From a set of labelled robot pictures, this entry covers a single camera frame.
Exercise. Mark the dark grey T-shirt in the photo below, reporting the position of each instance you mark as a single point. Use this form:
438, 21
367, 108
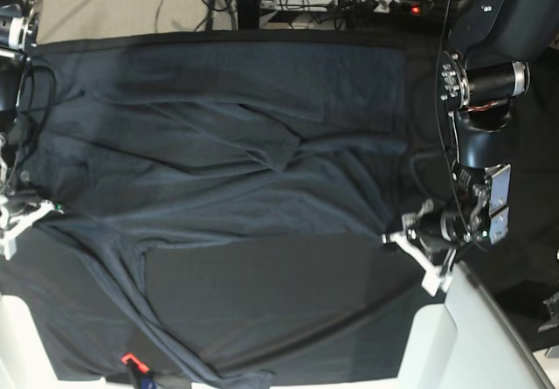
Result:
218, 179

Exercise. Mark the white chair right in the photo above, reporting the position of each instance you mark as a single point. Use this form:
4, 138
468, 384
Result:
467, 342

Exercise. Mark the black stand post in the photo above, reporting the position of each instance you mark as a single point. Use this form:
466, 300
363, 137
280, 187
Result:
248, 14

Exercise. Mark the white power strip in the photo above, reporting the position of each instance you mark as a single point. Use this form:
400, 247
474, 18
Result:
383, 6

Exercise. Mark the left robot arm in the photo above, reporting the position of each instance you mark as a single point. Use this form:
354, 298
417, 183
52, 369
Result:
482, 68

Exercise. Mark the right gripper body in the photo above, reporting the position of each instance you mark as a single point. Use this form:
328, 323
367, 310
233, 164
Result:
22, 210

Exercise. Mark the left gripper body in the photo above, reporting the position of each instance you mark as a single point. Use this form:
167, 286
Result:
429, 236

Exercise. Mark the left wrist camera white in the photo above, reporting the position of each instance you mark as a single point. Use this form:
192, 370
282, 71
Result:
436, 281

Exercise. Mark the blue clamp bottom edge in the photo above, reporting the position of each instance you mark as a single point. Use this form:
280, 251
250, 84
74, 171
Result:
141, 377

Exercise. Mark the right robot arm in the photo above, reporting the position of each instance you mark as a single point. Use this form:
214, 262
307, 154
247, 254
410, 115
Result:
19, 133

